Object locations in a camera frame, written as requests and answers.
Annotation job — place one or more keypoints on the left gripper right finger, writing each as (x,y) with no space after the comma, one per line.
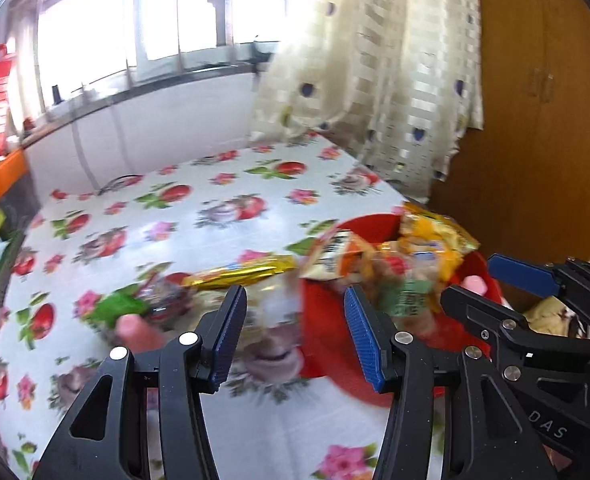
(487,433)

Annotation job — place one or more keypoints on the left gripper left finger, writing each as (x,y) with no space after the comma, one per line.
(103,435)

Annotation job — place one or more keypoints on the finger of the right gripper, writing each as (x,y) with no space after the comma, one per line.
(568,281)
(475,309)

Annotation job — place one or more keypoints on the pink jelly cup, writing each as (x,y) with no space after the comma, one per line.
(474,283)
(138,335)

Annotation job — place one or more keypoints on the clear green-label snack bag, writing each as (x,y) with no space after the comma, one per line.
(407,289)

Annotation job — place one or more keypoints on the green snack packet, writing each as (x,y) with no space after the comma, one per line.
(107,311)

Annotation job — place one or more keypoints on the brown wooden wardrobe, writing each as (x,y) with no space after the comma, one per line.
(521,185)

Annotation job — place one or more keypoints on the red plastic basket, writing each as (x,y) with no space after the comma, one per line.
(327,345)

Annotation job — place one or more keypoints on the yellow orange snack bag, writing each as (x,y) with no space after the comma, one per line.
(431,245)

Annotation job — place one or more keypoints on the dark plum candy packet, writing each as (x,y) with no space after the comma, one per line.
(166,298)

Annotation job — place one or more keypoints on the white orange chip bag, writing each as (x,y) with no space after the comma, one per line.
(343,255)

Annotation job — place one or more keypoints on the gold wrapped snack bar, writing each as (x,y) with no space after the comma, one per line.
(241,273)

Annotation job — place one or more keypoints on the floral fruit tablecloth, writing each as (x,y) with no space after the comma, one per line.
(220,209)

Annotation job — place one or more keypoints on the beige patterned curtain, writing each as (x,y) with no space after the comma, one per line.
(395,83)

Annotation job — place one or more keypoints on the metal window bars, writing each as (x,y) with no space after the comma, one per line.
(68,50)

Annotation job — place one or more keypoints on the black window handle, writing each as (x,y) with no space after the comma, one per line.
(259,57)

